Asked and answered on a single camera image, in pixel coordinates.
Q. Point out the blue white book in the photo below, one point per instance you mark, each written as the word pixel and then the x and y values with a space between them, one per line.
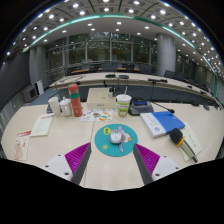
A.
pixel 165 121

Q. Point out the black gooseneck microphone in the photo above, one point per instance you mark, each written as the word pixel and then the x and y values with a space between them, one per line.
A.
pixel 171 110

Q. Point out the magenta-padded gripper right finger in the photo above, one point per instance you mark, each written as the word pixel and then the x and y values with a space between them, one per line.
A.
pixel 165 166

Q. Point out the red bottle with green band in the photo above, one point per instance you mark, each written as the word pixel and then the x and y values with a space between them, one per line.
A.
pixel 75 101

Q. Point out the colourful sticker sheet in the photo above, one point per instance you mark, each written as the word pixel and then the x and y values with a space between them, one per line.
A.
pixel 96 115

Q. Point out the black desk conference console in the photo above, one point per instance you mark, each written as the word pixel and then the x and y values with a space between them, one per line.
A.
pixel 140 107

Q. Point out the ceiling lights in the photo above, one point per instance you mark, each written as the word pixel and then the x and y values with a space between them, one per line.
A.
pixel 82 12

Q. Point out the dark office chairs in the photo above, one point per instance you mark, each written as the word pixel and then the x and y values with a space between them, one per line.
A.
pixel 109 67

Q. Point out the green white cup with straw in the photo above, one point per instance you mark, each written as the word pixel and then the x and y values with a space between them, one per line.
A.
pixel 123 106

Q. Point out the grey box appliance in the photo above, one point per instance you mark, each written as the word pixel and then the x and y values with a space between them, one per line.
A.
pixel 29 94

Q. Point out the white booklet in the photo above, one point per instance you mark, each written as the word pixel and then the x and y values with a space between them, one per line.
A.
pixel 42 125

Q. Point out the beige cardboard box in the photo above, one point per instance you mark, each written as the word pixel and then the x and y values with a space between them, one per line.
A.
pixel 100 98

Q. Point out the white printed paper sheet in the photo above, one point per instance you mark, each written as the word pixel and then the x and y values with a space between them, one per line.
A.
pixel 193 140

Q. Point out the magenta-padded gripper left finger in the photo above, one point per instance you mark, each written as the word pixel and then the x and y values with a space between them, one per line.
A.
pixel 56 165

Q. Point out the white paper cup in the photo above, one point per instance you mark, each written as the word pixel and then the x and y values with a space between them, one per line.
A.
pixel 54 106

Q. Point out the white standing appliance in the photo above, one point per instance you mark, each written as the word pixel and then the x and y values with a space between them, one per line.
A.
pixel 40 88

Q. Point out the red white leaflet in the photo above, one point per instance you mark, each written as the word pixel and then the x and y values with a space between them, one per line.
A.
pixel 22 145

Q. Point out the round teal cartoon mouse pad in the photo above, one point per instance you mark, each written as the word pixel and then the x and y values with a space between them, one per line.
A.
pixel 103 141

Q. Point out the silver grey computer mouse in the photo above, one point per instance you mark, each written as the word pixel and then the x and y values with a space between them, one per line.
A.
pixel 116 136

